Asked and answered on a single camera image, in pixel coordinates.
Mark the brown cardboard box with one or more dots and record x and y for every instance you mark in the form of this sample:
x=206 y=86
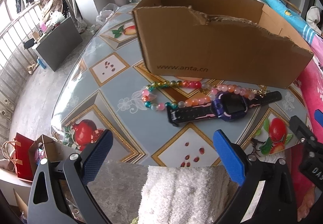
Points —
x=236 y=40

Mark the metal balcony railing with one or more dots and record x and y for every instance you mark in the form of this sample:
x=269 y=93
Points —
x=15 y=59

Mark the blue cartoon pillow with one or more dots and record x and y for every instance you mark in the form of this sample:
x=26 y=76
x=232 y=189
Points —
x=293 y=19

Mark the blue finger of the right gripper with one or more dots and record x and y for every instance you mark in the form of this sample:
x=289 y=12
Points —
x=318 y=115

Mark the fruit pattern tablecloth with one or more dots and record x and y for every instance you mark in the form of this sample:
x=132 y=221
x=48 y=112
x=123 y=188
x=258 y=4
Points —
x=104 y=91

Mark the red gift bag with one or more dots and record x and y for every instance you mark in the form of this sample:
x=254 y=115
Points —
x=22 y=165

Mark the brown paper bag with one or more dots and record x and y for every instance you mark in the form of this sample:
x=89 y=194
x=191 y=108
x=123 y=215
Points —
x=47 y=147

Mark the pink floral quilt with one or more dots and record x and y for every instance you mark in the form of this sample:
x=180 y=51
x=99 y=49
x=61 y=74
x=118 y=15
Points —
x=310 y=84

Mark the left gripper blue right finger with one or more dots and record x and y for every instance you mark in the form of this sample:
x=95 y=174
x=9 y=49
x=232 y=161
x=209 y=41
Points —
x=265 y=193

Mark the white fluffy towel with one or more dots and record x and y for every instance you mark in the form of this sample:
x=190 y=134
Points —
x=185 y=195

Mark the white plastic bag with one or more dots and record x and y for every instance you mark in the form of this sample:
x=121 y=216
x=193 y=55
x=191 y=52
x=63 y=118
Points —
x=106 y=13

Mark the black purple smart watch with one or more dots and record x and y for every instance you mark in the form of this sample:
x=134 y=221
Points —
x=226 y=106

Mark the wooden chair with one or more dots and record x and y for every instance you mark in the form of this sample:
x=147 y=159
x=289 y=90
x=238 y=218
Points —
x=293 y=6

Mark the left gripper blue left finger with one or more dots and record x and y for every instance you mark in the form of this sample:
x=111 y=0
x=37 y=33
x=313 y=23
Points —
x=47 y=202

